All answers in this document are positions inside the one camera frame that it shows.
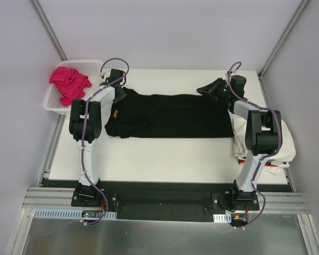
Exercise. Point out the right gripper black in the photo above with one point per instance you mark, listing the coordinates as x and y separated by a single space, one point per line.
213 88

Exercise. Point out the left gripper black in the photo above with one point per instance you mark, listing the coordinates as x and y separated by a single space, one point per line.
120 93

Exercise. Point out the black t shirt daisy logo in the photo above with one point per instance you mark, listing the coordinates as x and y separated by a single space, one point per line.
163 116

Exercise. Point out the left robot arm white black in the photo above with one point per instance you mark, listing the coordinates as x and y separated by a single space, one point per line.
86 126

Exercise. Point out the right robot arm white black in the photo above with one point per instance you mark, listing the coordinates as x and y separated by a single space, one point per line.
263 139

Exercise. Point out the white plastic basket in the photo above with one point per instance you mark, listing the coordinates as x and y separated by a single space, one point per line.
88 67

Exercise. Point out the pink t shirt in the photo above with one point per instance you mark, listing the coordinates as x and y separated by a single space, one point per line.
70 83

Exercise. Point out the red white folded shirt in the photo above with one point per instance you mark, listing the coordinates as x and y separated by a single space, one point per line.
241 160

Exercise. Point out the folded white t shirt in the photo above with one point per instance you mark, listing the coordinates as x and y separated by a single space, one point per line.
276 163

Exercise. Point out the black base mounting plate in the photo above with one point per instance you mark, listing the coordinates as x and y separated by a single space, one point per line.
183 202

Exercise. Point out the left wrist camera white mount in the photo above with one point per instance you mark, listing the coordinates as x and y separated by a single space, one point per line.
106 74

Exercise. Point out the left aluminium frame post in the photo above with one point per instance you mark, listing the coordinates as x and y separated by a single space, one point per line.
41 14

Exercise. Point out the aluminium frame post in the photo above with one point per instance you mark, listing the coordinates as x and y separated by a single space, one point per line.
300 9
41 14

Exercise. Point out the aluminium rail extrusion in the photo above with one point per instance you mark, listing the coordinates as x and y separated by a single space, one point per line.
276 202

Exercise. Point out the right white cable duct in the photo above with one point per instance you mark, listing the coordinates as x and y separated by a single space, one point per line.
222 218

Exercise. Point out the white cable duct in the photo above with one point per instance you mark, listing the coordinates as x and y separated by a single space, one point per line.
222 218
73 214

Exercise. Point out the right aluminium frame post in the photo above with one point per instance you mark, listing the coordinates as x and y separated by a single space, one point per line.
300 9

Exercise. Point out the left white cable duct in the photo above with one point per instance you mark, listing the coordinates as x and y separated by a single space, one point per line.
73 214

